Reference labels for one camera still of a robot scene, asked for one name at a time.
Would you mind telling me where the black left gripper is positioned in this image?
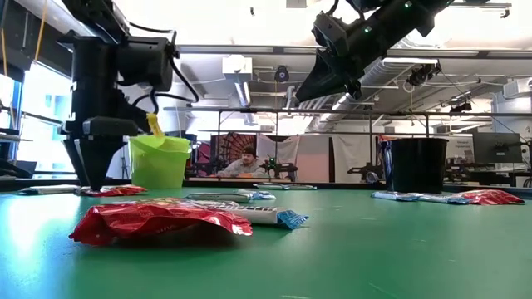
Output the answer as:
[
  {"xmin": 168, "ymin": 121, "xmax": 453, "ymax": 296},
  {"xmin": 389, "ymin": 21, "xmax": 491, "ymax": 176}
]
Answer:
[{"xmin": 61, "ymin": 36, "xmax": 140, "ymax": 192}]

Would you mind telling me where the colourful hanging banner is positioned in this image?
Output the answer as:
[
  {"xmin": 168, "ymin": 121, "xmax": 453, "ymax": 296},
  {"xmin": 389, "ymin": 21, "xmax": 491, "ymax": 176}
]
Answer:
[{"xmin": 377, "ymin": 133, "xmax": 395, "ymax": 184}]

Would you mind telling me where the white ventilation box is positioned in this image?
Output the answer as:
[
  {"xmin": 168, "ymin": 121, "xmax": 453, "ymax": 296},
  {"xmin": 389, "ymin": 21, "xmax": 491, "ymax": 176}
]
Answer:
[{"xmin": 222, "ymin": 56, "xmax": 254, "ymax": 82}]

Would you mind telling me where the black plastic bucket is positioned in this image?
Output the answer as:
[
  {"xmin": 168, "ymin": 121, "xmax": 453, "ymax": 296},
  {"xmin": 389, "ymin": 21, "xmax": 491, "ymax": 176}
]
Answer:
[{"xmin": 384, "ymin": 137, "xmax": 450, "ymax": 194}]

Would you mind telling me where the white wall air unit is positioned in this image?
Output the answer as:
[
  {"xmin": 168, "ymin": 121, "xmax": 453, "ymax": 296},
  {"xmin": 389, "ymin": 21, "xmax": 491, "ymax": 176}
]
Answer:
[{"xmin": 502, "ymin": 77, "xmax": 532, "ymax": 100}]

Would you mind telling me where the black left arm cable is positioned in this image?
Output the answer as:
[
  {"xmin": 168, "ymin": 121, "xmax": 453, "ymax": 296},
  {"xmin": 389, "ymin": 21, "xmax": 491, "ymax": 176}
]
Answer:
[{"xmin": 128, "ymin": 22, "xmax": 200, "ymax": 115}]

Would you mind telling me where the white hanging cloth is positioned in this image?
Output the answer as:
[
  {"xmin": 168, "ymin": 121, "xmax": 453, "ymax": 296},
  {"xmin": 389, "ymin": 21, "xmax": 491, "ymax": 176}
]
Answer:
[
  {"xmin": 332, "ymin": 135, "xmax": 377, "ymax": 184},
  {"xmin": 256, "ymin": 135, "xmax": 300, "ymax": 175}
]

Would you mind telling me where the mandala pattern tapestry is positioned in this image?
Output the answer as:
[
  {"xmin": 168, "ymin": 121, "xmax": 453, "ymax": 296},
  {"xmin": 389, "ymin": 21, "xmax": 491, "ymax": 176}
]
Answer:
[{"xmin": 209, "ymin": 132, "xmax": 258, "ymax": 178}]

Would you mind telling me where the person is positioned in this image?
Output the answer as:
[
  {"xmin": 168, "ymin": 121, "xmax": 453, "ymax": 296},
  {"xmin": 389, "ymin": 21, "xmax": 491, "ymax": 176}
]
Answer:
[{"xmin": 215, "ymin": 145, "xmax": 269, "ymax": 179}]

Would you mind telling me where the black metal rig frame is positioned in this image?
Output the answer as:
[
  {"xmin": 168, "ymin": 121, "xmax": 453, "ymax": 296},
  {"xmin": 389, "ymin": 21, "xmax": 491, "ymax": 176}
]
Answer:
[{"xmin": 164, "ymin": 106, "xmax": 532, "ymax": 184}]

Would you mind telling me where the pale pink partition panel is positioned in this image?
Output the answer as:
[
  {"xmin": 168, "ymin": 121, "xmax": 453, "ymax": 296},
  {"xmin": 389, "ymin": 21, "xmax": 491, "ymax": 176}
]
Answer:
[{"xmin": 297, "ymin": 135, "xmax": 332, "ymax": 184}]

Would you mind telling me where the red Skittles candy bag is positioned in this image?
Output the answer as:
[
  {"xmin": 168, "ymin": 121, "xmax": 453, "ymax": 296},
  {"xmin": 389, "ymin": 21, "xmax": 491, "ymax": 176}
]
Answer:
[
  {"xmin": 76, "ymin": 185, "xmax": 147, "ymax": 198},
  {"xmin": 455, "ymin": 189, "xmax": 525, "ymax": 206},
  {"xmin": 69, "ymin": 199, "xmax": 254, "ymax": 246}
]

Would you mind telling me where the black computer monitor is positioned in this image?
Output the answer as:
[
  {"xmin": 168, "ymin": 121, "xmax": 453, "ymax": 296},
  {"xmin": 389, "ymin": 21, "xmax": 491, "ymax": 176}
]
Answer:
[{"xmin": 473, "ymin": 132, "xmax": 524, "ymax": 164}]

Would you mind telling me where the white round column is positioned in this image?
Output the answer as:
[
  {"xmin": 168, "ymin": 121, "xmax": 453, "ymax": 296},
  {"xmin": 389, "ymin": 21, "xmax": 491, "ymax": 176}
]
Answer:
[{"xmin": 160, "ymin": 89, "xmax": 188, "ymax": 136}]

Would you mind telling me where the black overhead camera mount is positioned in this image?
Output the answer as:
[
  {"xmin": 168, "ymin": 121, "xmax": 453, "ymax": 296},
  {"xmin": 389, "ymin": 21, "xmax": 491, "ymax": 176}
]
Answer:
[{"xmin": 406, "ymin": 61, "xmax": 442, "ymax": 87}]

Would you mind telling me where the yellow cable tag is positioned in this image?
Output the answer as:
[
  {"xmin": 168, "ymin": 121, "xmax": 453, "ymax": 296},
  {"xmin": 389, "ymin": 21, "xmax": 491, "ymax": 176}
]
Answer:
[{"xmin": 145, "ymin": 112, "xmax": 166, "ymax": 139}]

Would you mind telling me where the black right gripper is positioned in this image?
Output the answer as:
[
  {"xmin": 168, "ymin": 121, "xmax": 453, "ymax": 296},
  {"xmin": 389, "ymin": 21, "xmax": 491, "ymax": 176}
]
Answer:
[{"xmin": 295, "ymin": 12, "xmax": 390, "ymax": 103}]

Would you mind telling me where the white wall sign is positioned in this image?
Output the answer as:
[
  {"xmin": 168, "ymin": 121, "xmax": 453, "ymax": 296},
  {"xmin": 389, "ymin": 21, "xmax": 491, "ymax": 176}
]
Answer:
[{"xmin": 451, "ymin": 136, "xmax": 475, "ymax": 164}]

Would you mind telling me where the black table edge rail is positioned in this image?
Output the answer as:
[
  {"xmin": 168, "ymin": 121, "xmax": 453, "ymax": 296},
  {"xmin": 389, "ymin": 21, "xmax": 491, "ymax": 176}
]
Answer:
[{"xmin": 0, "ymin": 177, "xmax": 532, "ymax": 196}]

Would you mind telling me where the lime green plastic bucket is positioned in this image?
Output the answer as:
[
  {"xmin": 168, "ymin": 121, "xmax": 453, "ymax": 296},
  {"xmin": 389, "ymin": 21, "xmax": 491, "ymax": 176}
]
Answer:
[{"xmin": 128, "ymin": 135, "xmax": 192, "ymax": 190}]

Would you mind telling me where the black round ceiling camera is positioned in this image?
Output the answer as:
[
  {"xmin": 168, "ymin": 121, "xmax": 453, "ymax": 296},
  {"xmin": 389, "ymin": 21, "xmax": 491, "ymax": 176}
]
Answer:
[{"xmin": 273, "ymin": 65, "xmax": 291, "ymax": 83}]

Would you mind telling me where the yellow hanging cord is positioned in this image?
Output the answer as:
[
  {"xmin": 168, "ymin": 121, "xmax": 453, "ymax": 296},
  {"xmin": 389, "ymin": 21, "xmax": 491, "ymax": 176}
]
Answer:
[{"xmin": 34, "ymin": 0, "xmax": 50, "ymax": 63}]

